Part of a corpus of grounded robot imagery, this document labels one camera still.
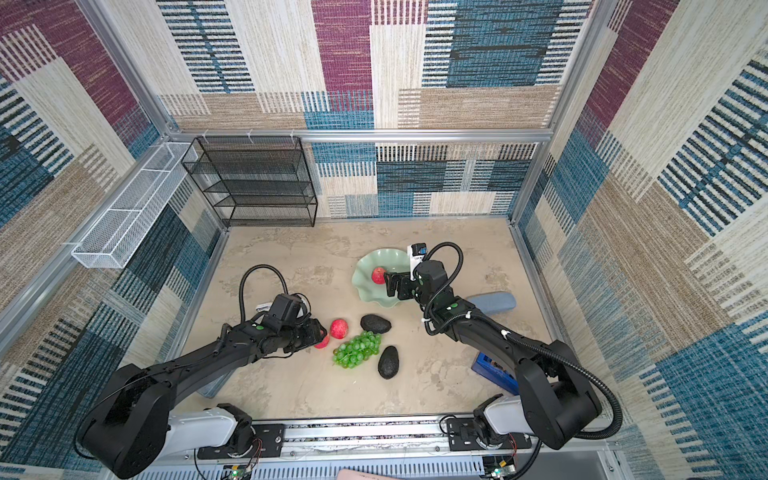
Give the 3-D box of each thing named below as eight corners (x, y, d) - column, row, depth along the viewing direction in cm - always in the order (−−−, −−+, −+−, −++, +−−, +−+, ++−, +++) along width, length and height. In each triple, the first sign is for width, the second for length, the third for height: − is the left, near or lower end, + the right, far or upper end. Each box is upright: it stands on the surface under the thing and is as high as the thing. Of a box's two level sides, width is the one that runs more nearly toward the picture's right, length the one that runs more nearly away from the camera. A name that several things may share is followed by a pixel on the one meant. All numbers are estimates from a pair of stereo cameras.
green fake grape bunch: (339, 374, 84) (337, 370, 81) (330, 354, 88) (328, 349, 85) (385, 349, 88) (385, 344, 86) (375, 331, 92) (374, 325, 89)
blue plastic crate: (468, 371, 86) (474, 362, 80) (473, 361, 88) (479, 352, 82) (510, 397, 82) (519, 389, 76) (515, 386, 83) (523, 378, 78)
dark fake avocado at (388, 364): (378, 380, 83) (378, 375, 80) (379, 350, 89) (378, 344, 85) (398, 380, 83) (399, 375, 80) (398, 350, 89) (398, 344, 85)
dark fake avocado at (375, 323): (360, 327, 93) (359, 323, 90) (364, 315, 95) (364, 311, 93) (387, 336, 91) (387, 332, 89) (392, 323, 93) (392, 319, 91)
